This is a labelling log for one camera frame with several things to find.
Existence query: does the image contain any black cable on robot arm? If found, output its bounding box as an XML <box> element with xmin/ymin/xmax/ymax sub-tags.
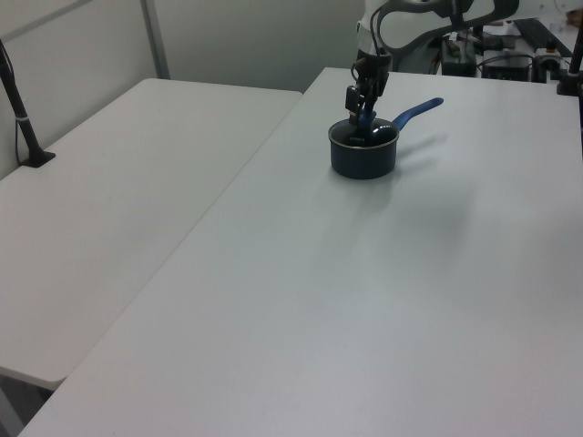
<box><xmin>368</xmin><ymin>3</ymin><xmax>389</xmax><ymax>56</ymax></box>

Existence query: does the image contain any black boxy device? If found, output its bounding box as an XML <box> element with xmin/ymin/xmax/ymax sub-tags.
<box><xmin>481</xmin><ymin>52</ymin><xmax>535</xmax><ymax>82</ymax></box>

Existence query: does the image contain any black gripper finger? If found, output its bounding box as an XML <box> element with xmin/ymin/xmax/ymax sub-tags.
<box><xmin>365</xmin><ymin>81</ymin><xmax>389</xmax><ymax>116</ymax></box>
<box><xmin>343</xmin><ymin>84</ymin><xmax>366</xmax><ymax>126</ymax></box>

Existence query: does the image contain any dark blue saucepan, blue handle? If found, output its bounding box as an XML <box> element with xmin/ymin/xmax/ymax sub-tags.
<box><xmin>327</xmin><ymin>97</ymin><xmax>445</xmax><ymax>180</ymax></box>

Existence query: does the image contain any glass lid with blue knob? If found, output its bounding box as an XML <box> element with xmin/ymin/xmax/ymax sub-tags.
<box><xmin>328</xmin><ymin>111</ymin><xmax>401</xmax><ymax>149</ymax></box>

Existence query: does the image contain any white folding table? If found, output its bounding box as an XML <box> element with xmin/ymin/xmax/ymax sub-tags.
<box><xmin>0</xmin><ymin>77</ymin><xmax>305</xmax><ymax>393</ymax></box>

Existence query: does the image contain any black pole with white tie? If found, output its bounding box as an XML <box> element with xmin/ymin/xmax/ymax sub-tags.
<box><xmin>0</xmin><ymin>38</ymin><xmax>57</xmax><ymax>169</ymax></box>

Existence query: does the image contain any grey metal device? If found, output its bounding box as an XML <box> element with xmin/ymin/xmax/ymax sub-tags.
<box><xmin>533</xmin><ymin>53</ymin><xmax>564</xmax><ymax>84</ymax></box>

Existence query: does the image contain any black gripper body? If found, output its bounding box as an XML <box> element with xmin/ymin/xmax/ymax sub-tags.
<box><xmin>353</xmin><ymin>51</ymin><xmax>393</xmax><ymax>91</ymax></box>

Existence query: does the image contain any black camera stand pole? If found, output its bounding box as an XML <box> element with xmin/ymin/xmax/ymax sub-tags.
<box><xmin>555</xmin><ymin>26</ymin><xmax>583</xmax><ymax>97</ymax></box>

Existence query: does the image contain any white partition frame post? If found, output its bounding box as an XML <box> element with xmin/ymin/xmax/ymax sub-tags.
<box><xmin>139</xmin><ymin>0</ymin><xmax>171</xmax><ymax>79</ymax></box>

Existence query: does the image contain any black electronics box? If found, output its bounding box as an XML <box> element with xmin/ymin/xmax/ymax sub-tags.
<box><xmin>440</xmin><ymin>38</ymin><xmax>478</xmax><ymax>77</ymax></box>

